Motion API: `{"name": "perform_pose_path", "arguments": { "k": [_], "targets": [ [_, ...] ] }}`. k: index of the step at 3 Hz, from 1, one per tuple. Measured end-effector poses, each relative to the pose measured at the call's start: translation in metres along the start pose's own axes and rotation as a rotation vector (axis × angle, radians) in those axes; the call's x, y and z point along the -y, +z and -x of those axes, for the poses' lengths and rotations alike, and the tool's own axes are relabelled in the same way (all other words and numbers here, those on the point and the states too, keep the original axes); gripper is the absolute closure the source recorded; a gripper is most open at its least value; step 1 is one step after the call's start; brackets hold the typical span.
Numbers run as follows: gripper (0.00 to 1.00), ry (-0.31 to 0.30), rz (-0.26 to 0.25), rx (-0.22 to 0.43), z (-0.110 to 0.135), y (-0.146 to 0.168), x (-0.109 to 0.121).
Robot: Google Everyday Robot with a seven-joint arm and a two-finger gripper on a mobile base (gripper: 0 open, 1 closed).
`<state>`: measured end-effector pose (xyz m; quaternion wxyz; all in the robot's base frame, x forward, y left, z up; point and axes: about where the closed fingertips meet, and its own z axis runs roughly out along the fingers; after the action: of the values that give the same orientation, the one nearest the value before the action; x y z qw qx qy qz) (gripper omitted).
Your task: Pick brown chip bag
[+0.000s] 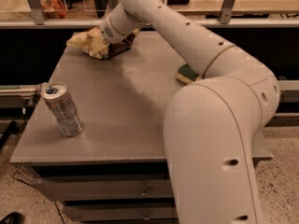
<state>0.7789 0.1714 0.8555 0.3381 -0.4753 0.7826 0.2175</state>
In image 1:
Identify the brown chip bag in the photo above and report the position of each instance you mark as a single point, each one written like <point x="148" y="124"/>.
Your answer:
<point x="94" y="44"/>

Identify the upper drawer with knob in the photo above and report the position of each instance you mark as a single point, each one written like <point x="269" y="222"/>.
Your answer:
<point x="104" y="187"/>

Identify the black shoe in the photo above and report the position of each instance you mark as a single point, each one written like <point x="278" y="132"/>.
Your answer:
<point x="12" y="218"/>

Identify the orange plastic bag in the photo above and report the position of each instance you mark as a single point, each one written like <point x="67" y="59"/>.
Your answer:
<point x="57" y="8"/>

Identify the wire rack on floor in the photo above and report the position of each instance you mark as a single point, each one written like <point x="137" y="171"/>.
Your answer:
<point x="25" y="176"/>

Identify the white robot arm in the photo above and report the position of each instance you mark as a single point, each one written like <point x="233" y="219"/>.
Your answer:
<point x="209" y="125"/>

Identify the grey drawer cabinet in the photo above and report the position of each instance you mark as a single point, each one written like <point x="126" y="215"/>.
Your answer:
<point x="122" y="103"/>

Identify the silver drink can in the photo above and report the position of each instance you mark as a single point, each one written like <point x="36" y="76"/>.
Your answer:
<point x="61" y="104"/>

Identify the lower drawer with knob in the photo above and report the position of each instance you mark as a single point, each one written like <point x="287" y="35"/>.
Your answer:
<point x="146" y="210"/>

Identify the green yellow sponge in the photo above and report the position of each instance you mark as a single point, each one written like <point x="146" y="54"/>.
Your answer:
<point x="186" y="75"/>

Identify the metal shelf rail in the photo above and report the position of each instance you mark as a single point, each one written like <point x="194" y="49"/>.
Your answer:
<point x="208" y="23"/>

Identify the drawer with knob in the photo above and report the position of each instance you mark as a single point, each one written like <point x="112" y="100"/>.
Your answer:
<point x="146" y="210"/>
<point x="104" y="187"/>

